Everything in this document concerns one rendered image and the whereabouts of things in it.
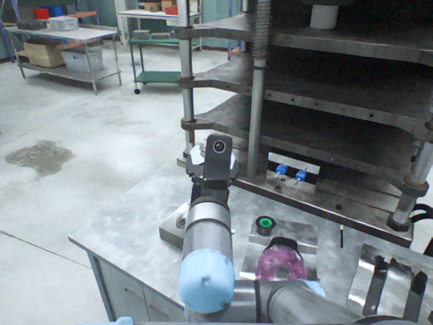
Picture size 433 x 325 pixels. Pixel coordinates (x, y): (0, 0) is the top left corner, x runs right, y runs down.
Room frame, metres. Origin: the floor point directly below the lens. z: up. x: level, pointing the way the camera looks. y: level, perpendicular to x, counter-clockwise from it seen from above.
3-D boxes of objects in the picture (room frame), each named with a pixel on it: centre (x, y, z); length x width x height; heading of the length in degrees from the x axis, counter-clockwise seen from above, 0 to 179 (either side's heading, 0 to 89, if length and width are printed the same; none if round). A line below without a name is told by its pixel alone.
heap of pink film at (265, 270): (0.70, -0.22, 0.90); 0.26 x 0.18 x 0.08; 166
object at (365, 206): (1.65, -0.52, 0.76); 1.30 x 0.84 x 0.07; 58
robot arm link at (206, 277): (0.30, 0.01, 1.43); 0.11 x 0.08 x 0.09; 179
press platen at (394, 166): (1.65, -0.54, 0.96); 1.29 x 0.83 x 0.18; 58
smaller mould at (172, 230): (1.00, 0.13, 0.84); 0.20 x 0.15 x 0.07; 148
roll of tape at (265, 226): (0.90, -0.19, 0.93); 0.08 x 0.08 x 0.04
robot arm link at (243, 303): (0.30, 0.00, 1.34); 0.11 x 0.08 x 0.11; 89
